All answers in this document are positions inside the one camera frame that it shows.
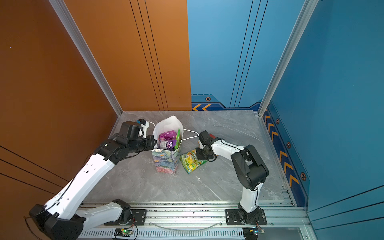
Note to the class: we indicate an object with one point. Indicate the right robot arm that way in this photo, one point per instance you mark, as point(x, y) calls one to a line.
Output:
point(251, 172)

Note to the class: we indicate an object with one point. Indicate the magenta grape candy bag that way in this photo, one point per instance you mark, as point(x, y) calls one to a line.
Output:
point(169, 135)

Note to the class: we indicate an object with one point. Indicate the left aluminium frame post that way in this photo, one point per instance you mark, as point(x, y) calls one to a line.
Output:
point(76, 36)

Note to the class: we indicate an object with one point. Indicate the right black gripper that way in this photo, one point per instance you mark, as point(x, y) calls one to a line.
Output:
point(199, 157)

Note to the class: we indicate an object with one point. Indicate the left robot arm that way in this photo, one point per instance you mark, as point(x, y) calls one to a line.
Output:
point(60, 219)

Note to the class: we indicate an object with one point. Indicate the aluminium frame post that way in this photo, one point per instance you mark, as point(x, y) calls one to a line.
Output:
point(76, 36)
point(294, 38)

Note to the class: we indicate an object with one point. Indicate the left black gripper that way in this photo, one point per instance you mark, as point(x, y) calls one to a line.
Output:
point(151, 144)

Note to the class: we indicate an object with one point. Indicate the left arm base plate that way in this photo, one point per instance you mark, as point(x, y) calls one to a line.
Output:
point(136, 216)

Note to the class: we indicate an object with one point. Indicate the right aluminium frame post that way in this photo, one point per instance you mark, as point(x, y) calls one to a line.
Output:
point(294, 38)

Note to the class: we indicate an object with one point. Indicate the right green circuit board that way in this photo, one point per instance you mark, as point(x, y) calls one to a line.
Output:
point(257, 232)

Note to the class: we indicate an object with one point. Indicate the floral white paper bag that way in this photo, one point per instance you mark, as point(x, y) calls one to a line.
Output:
point(167, 161)

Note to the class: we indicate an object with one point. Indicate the purple white snack bag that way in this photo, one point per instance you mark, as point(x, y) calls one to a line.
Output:
point(166, 145)

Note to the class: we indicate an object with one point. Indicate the green circuit board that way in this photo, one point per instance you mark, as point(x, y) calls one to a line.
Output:
point(126, 233)
point(257, 232)

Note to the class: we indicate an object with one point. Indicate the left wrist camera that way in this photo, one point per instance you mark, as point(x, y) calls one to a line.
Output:
point(144, 125)

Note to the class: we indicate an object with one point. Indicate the yellow green candy bag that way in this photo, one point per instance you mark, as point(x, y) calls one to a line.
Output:
point(190, 161)

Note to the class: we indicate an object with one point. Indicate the left green circuit board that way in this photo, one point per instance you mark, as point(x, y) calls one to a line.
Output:
point(126, 233)

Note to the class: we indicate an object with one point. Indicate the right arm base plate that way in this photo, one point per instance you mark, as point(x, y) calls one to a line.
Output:
point(241, 217)

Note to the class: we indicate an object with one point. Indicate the green Lays chips bag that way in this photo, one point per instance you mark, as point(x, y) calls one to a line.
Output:
point(178, 139)

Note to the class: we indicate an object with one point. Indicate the aluminium front rail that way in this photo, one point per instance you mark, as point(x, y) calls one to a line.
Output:
point(207, 221)

